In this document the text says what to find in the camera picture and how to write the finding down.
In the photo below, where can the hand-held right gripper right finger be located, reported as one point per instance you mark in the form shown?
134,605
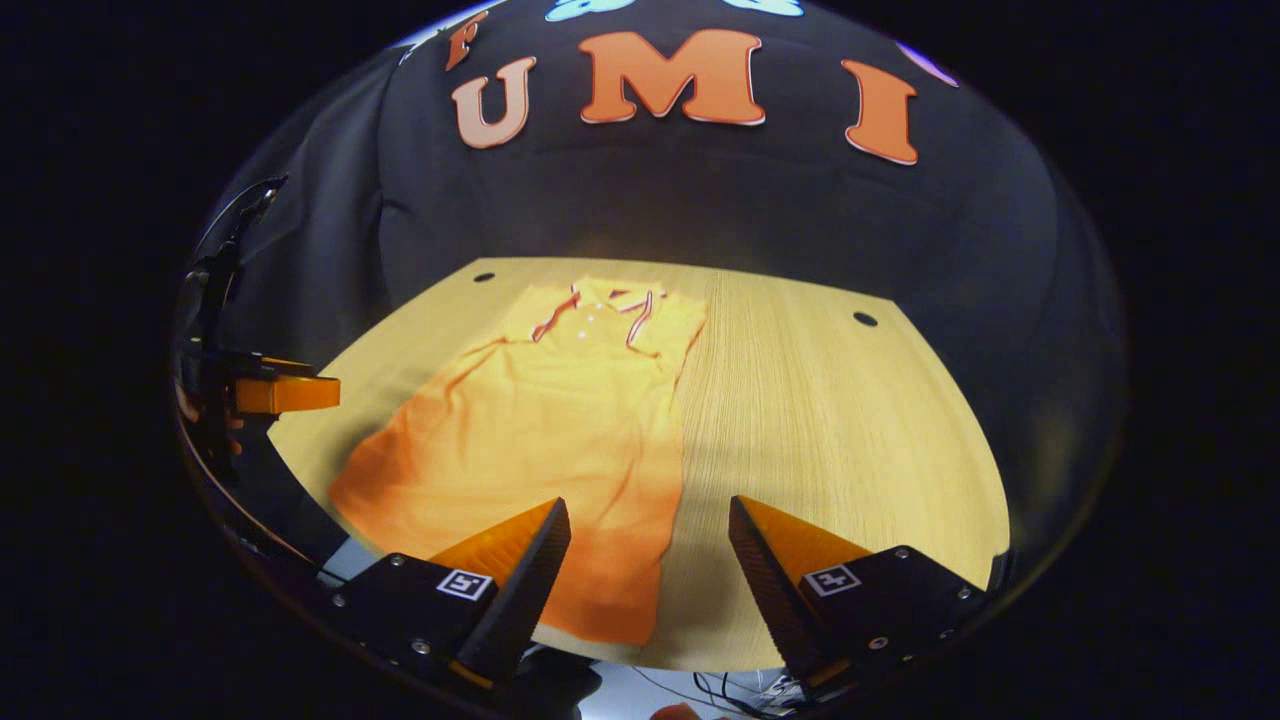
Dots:
775,600

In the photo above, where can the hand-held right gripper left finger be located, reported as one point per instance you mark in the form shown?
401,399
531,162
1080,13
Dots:
525,590

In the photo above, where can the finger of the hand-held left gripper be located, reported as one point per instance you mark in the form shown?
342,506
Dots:
290,394
278,366

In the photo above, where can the orange polo T-shirt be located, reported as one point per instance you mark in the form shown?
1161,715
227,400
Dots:
560,420

